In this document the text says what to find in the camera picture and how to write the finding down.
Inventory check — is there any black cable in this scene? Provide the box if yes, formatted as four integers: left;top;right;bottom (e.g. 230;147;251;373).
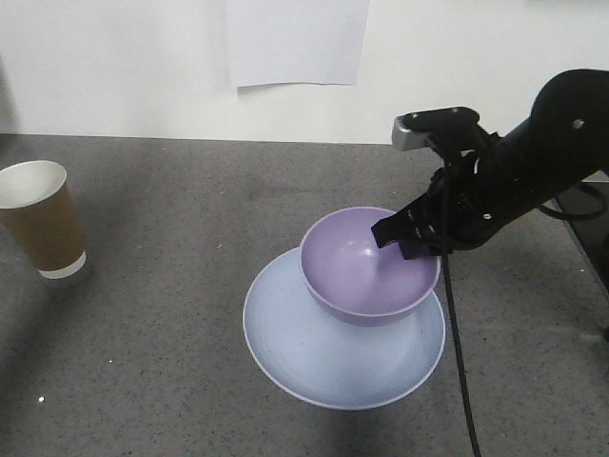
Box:
440;142;481;457

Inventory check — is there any light blue plastic plate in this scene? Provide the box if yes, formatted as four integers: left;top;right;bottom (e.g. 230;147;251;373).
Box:
243;248;446;410

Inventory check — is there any lilac plastic bowl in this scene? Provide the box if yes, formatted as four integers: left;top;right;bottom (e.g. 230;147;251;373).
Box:
299;207;441;327

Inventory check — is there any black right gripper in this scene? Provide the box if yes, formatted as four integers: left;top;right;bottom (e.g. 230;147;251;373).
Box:
371;124;538;260

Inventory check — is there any white paper sheet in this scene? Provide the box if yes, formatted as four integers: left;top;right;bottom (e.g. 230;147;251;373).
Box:
226;0;369;88

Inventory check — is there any brown paper cup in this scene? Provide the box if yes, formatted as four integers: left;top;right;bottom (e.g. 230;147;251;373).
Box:
1;160;87;280

